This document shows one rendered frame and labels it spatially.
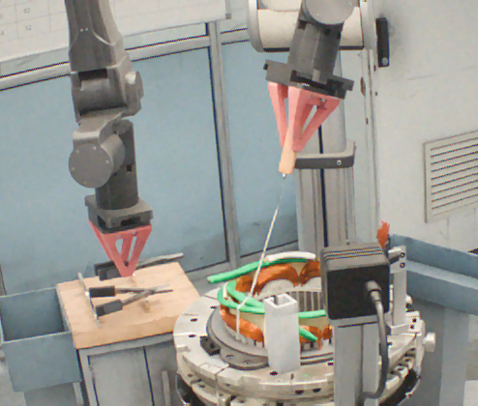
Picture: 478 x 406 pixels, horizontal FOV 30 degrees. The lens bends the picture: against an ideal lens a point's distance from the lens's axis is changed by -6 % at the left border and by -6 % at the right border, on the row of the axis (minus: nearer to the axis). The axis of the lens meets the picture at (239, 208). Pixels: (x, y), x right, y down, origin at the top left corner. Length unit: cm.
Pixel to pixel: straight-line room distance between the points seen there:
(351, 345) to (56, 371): 75
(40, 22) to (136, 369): 209
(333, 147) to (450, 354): 42
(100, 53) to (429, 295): 61
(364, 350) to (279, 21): 93
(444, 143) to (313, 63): 253
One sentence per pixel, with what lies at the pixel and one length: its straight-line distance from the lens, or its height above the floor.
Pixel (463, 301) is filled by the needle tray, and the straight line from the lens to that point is 137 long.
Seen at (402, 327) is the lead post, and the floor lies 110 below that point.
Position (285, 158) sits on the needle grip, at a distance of 112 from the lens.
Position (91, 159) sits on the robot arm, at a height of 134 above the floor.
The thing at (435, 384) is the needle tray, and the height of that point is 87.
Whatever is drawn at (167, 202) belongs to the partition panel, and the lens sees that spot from 363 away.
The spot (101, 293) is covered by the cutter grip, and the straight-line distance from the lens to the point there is 136.
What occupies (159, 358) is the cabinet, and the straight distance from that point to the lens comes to 135.
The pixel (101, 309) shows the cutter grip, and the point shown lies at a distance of 131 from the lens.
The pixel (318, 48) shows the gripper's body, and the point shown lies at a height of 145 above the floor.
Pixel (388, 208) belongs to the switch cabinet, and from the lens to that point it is 351.
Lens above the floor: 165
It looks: 20 degrees down
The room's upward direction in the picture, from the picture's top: 5 degrees counter-clockwise
